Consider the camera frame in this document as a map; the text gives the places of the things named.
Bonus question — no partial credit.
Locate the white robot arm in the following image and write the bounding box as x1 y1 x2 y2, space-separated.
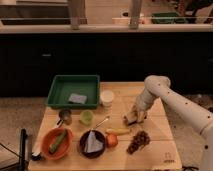
134 75 213 171

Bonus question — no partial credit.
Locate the brown crumb pile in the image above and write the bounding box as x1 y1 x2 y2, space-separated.
127 131 150 154

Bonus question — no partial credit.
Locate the yellow banana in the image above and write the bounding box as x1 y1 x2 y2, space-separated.
105 128 131 136

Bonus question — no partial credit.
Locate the metal spoon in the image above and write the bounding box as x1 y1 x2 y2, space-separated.
92 116 110 130

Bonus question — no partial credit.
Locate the white paper cup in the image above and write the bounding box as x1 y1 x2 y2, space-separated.
100 90 114 107

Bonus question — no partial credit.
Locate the orange fruit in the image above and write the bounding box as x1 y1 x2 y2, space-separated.
106 134 118 148

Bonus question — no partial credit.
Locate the dark bowl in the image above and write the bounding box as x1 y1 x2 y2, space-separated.
79 130 106 159

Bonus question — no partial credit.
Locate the grey folded cloth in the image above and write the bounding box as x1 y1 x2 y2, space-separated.
84 131 103 153

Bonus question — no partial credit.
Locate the grey sponge in tray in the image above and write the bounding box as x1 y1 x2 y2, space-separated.
68 93 87 104

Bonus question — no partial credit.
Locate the green plastic tray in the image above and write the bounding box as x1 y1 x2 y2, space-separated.
47 75 100 109

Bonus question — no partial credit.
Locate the metal measuring cup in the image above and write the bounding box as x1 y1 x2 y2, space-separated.
56 109 72 127

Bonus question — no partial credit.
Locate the orange bowl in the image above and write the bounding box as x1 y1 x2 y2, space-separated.
41 128 73 160

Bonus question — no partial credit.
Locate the green cucumber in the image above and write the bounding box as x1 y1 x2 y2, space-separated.
49 130 67 154

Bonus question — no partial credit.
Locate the green background bin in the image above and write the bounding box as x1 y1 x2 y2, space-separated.
151 12 187 24

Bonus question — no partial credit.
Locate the black pole stand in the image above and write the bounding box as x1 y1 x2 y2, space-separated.
19 129 27 171

